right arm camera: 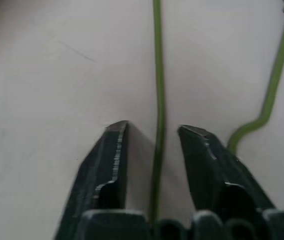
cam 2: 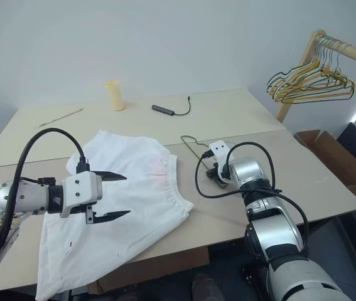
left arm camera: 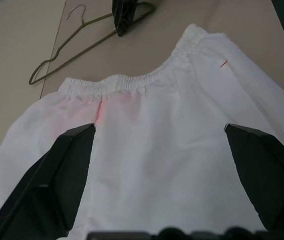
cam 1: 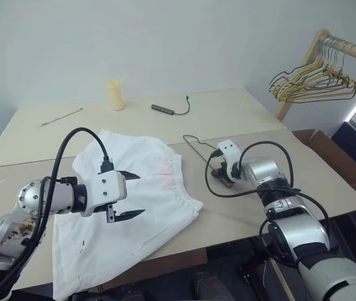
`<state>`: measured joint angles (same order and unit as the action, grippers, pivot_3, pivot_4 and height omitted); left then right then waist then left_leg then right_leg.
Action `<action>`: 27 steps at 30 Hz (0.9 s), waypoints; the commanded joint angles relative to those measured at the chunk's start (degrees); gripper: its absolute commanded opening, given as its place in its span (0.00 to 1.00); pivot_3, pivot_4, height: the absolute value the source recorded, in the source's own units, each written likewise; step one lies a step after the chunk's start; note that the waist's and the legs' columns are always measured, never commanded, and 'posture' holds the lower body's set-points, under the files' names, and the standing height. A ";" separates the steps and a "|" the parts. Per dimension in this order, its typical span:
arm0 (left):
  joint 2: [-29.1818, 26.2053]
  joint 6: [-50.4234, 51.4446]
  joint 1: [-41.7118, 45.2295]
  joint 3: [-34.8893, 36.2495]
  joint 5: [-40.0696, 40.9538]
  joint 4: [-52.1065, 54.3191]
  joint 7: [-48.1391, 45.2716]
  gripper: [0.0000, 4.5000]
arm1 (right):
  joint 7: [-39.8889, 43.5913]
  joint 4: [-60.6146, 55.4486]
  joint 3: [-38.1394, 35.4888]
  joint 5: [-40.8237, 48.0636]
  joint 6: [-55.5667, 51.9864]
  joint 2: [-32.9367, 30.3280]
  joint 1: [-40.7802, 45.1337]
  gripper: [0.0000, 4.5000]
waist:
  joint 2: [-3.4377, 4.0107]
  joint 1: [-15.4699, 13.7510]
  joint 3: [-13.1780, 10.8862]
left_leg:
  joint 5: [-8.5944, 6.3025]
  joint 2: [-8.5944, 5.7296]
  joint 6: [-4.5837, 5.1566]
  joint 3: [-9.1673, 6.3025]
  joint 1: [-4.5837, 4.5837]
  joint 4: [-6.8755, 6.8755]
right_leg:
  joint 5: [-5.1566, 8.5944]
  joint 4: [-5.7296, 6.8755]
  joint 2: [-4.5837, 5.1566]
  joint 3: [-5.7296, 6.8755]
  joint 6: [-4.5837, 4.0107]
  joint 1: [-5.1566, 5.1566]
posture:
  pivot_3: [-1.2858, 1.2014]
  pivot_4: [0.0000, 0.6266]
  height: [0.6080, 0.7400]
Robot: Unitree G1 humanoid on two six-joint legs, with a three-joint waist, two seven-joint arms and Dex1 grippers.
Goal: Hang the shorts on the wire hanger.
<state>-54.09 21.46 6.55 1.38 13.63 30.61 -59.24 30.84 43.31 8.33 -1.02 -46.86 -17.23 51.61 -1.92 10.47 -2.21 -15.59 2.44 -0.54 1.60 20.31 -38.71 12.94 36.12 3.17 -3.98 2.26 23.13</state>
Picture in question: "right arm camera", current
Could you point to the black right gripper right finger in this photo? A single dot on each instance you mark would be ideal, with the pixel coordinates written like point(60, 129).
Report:
point(207, 172)

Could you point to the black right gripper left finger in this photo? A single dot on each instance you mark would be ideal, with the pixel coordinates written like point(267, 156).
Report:
point(104, 170)

